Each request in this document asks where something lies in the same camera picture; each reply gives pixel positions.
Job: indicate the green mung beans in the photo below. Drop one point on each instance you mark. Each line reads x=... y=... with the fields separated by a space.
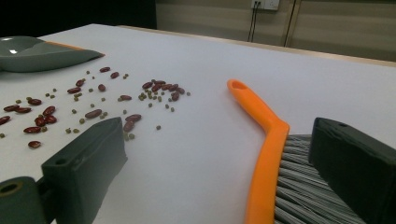
x=158 y=127

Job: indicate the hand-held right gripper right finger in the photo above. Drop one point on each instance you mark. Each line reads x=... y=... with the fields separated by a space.
x=358 y=168

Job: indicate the orange brush with grey bristles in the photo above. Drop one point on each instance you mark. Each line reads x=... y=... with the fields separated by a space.
x=264 y=174

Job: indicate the grey dustpan with orange edge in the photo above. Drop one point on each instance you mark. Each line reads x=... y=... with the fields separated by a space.
x=46 y=59

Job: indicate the red kidney beans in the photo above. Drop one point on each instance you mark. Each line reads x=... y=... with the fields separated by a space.
x=34 y=101

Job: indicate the dark vertical wall strip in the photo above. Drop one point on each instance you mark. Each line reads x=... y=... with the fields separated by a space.
x=289 y=23

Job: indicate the white wall socket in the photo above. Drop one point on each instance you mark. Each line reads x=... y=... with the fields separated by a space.
x=267 y=3

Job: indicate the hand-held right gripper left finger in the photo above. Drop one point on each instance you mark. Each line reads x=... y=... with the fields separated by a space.
x=84 y=168

